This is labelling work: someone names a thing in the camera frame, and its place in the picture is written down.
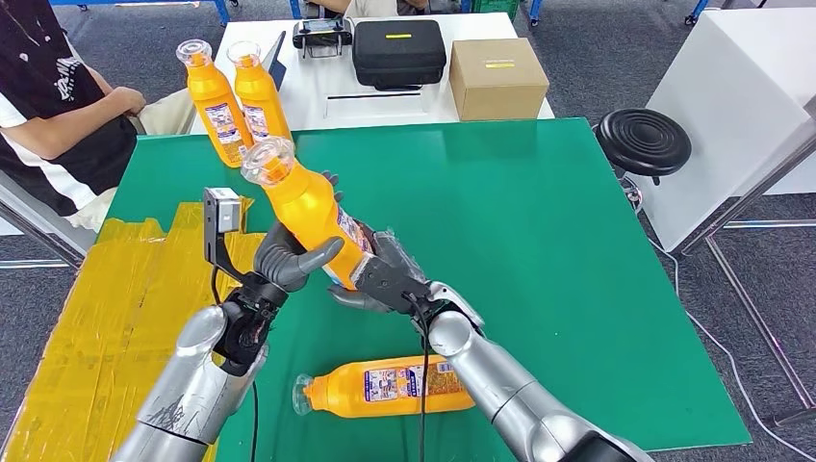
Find white cabinet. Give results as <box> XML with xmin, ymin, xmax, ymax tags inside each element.
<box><xmin>630</xmin><ymin>6</ymin><xmax>816</xmax><ymax>253</ymax></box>

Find white table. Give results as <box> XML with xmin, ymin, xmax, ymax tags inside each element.
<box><xmin>190</xmin><ymin>13</ymin><xmax>556</xmax><ymax>135</ymax></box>

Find black carrying case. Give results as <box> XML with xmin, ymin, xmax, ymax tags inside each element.
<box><xmin>351</xmin><ymin>18</ymin><xmax>447</xmax><ymax>91</ymax></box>

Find clear plastic film wrap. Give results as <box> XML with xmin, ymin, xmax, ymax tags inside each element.
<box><xmin>372</xmin><ymin>229</ymin><xmax>428</xmax><ymax>288</ymax></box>

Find orange detergent bottle clear cap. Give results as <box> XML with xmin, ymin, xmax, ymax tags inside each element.
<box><xmin>292</xmin><ymin>354</ymin><xmax>476</xmax><ymax>421</ymax></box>
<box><xmin>241</xmin><ymin>135</ymin><xmax>377</xmax><ymax>292</ymax></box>
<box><xmin>175</xmin><ymin>38</ymin><xmax>255</xmax><ymax>169</ymax></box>
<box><xmin>226</xmin><ymin>39</ymin><xmax>295</xmax><ymax>146</ymax></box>

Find green plastic crate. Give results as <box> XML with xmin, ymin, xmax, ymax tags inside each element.
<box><xmin>472</xmin><ymin>0</ymin><xmax>521</xmax><ymax>17</ymax></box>

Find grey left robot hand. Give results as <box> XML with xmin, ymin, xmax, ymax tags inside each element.
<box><xmin>252</xmin><ymin>170</ymin><xmax>345</xmax><ymax>294</ymax></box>

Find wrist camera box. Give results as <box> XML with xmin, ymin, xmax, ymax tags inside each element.
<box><xmin>348</xmin><ymin>254</ymin><xmax>431</xmax><ymax>315</ymax></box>
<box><xmin>202</xmin><ymin>186</ymin><xmax>256</xmax><ymax>285</ymax></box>

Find cardboard box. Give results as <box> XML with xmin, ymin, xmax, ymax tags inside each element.
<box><xmin>448</xmin><ymin>38</ymin><xmax>550</xmax><ymax>122</ymax></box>

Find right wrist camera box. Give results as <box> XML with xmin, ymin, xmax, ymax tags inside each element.
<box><xmin>348</xmin><ymin>254</ymin><xmax>431</xmax><ymax>315</ymax></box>

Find black remote controller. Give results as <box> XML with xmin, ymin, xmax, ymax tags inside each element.
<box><xmin>292</xmin><ymin>17</ymin><xmax>354</xmax><ymax>60</ymax></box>

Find black round stool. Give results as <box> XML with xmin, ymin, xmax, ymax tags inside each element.
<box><xmin>594</xmin><ymin>108</ymin><xmax>693</xmax><ymax>188</ymax></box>

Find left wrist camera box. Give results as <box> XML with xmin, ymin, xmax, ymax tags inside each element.
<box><xmin>202</xmin><ymin>186</ymin><xmax>256</xmax><ymax>285</ymax></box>

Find white cable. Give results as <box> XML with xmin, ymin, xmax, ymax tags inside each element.
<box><xmin>647</xmin><ymin>232</ymin><xmax>816</xmax><ymax>462</ymax></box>

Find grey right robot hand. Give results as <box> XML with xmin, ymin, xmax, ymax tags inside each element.
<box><xmin>328</xmin><ymin>222</ymin><xmax>429</xmax><ymax>315</ymax></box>

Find person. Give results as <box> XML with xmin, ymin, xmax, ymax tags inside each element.
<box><xmin>0</xmin><ymin>0</ymin><xmax>195</xmax><ymax>232</ymax></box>
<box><xmin>305</xmin><ymin>0</ymin><xmax>431</xmax><ymax>18</ymax></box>

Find silver metal frame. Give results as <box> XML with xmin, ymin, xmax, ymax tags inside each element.
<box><xmin>0</xmin><ymin>171</ymin><xmax>88</xmax><ymax>270</ymax></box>
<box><xmin>676</xmin><ymin>95</ymin><xmax>816</xmax><ymax>427</ymax></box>

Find blue folio tablet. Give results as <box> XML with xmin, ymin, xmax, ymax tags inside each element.
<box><xmin>263</xmin><ymin>30</ymin><xmax>288</xmax><ymax>90</ymax></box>

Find person's hand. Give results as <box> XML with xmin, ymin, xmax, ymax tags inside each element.
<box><xmin>111</xmin><ymin>86</ymin><xmax>147</xmax><ymax>119</ymax></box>

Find yellow taped plastic sheet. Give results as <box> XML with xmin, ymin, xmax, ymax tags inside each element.
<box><xmin>3</xmin><ymin>197</ymin><xmax>269</xmax><ymax>462</ymax></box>

